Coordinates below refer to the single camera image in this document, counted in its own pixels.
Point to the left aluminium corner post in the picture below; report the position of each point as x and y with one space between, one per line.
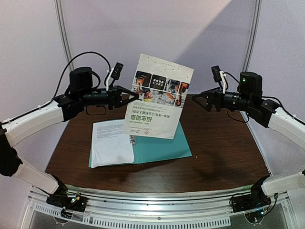
62 29

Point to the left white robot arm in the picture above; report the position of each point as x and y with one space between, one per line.
27 142

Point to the metal folder clip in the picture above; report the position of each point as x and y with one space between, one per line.
132 140

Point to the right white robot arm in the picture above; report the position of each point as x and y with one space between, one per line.
268 114

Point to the colour printed brochure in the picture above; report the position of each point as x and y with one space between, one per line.
162 87

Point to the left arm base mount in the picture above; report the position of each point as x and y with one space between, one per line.
75 202

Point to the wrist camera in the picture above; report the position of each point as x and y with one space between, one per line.
80 79
250 82

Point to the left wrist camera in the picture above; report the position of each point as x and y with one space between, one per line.
80 79

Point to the teal plastic folder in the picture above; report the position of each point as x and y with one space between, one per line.
149 149

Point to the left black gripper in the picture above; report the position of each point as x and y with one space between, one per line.
113 100

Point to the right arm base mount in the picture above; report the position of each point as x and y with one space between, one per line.
243 202

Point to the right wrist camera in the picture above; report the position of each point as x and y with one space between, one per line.
250 82

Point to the white text paper sheet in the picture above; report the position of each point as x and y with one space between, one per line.
109 146

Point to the aluminium corner post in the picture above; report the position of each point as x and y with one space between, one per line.
62 29
252 34

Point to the right aluminium corner post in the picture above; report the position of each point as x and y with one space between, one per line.
252 34

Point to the perforated metal cable tray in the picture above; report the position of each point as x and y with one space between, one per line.
45 217

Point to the aluminium front rail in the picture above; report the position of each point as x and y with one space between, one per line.
157 204

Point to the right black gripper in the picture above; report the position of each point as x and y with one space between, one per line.
218 100

